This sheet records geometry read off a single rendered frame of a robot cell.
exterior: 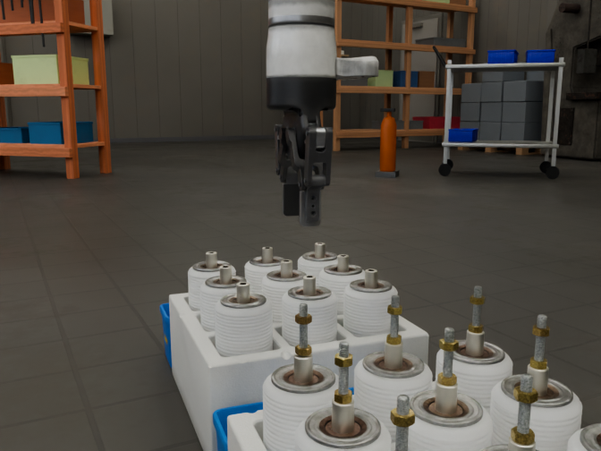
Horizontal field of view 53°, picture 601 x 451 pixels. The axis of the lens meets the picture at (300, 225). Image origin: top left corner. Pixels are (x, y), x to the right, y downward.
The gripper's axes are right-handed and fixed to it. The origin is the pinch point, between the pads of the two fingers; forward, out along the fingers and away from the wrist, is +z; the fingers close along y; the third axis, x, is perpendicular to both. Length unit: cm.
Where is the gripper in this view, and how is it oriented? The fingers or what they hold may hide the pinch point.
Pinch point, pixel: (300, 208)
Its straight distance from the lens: 67.1
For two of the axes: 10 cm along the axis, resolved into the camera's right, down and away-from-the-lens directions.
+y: 2.9, 1.8, -9.4
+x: 9.6, -0.5, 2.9
